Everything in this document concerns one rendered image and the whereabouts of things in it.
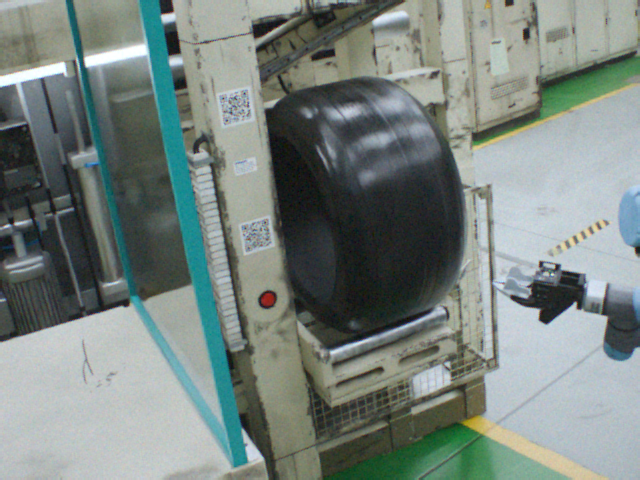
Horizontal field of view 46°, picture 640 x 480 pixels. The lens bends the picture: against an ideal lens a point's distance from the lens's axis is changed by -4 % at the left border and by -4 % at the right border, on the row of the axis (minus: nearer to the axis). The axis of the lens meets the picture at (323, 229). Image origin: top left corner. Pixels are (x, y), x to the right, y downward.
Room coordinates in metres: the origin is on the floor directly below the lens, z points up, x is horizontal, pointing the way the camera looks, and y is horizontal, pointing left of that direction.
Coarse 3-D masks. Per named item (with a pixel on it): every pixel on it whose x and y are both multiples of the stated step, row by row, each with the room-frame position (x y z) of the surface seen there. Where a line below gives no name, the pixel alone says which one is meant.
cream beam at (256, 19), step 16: (256, 0) 1.93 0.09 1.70; (272, 0) 1.95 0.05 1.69; (288, 0) 1.96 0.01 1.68; (304, 0) 1.98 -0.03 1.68; (320, 0) 2.00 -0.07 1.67; (336, 0) 2.01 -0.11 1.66; (352, 0) 2.03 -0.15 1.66; (368, 0) 2.05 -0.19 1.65; (384, 0) 2.07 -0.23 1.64; (256, 16) 1.93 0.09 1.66; (272, 16) 1.95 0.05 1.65; (288, 16) 1.96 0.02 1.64
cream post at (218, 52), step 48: (192, 0) 1.60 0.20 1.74; (240, 0) 1.64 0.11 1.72; (192, 48) 1.62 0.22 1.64; (240, 48) 1.64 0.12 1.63; (192, 96) 1.68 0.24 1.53; (240, 144) 1.62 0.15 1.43; (240, 192) 1.62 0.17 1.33; (240, 240) 1.61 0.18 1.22; (240, 288) 1.60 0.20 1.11; (288, 288) 1.64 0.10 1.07; (288, 336) 1.64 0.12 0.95; (288, 384) 1.63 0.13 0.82; (288, 432) 1.62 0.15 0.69
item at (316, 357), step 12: (300, 324) 1.69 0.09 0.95; (300, 336) 1.64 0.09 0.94; (312, 336) 1.63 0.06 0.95; (312, 348) 1.58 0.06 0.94; (324, 348) 1.56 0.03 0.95; (312, 360) 1.59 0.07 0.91; (324, 360) 1.55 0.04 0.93; (312, 372) 1.60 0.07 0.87; (324, 372) 1.54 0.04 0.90; (324, 384) 1.54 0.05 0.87
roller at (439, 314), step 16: (400, 320) 1.69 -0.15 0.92; (416, 320) 1.69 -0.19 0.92; (432, 320) 1.70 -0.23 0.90; (448, 320) 1.72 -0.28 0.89; (352, 336) 1.65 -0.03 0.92; (368, 336) 1.64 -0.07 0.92; (384, 336) 1.65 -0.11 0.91; (400, 336) 1.67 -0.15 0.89; (336, 352) 1.60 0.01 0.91; (352, 352) 1.61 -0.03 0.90
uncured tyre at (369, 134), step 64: (320, 128) 1.64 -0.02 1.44; (384, 128) 1.63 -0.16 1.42; (320, 192) 1.59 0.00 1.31; (384, 192) 1.54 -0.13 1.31; (448, 192) 1.58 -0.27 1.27; (320, 256) 1.98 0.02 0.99; (384, 256) 1.50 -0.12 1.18; (448, 256) 1.57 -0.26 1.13; (320, 320) 1.71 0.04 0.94; (384, 320) 1.58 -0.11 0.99
